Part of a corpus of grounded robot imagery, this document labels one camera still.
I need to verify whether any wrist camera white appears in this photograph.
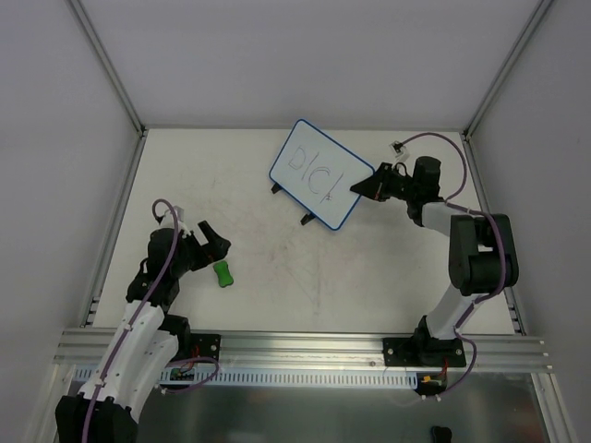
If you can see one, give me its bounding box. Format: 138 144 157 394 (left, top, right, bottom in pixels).
157 206 190 237
390 141 410 163

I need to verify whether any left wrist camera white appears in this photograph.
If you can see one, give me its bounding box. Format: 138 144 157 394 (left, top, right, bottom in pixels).
157 206 190 237

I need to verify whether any white slotted cable duct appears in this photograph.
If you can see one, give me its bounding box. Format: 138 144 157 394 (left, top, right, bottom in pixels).
73 365 418 390

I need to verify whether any black object bottom edge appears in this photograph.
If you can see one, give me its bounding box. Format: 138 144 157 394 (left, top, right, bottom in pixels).
430 426 452 443

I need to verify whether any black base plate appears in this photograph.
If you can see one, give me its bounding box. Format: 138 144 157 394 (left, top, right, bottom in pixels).
382 337 466 368
189 332 222 361

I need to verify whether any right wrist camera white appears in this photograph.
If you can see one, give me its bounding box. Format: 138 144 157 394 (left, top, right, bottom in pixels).
390 141 410 163

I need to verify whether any blue framed whiteboard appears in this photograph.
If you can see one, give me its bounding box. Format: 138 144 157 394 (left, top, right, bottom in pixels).
269 119 375 231

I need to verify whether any green bone-shaped eraser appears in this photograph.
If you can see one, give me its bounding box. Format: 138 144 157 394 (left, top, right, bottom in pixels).
213 260 235 288

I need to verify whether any left aluminium frame post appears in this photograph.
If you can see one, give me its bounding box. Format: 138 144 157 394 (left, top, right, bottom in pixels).
65 0 146 137

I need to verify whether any aluminium mounting rail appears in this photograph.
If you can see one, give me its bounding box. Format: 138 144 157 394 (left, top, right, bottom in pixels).
54 328 554 373

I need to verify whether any right aluminium frame post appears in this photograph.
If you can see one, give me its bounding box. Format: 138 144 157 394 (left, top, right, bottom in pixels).
463 0 555 140

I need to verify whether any aluminium frame post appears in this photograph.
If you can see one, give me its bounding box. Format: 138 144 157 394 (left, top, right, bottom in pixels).
65 0 146 137
463 0 555 140

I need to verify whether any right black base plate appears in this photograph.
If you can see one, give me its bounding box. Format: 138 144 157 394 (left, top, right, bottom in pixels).
382 337 466 368

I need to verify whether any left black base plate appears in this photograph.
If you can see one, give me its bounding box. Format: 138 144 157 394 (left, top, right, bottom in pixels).
189 332 222 361

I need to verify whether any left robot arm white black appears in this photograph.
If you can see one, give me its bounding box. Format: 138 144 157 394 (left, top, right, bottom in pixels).
55 218 231 442

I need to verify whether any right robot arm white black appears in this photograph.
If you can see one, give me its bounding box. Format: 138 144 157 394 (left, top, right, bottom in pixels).
350 156 519 367

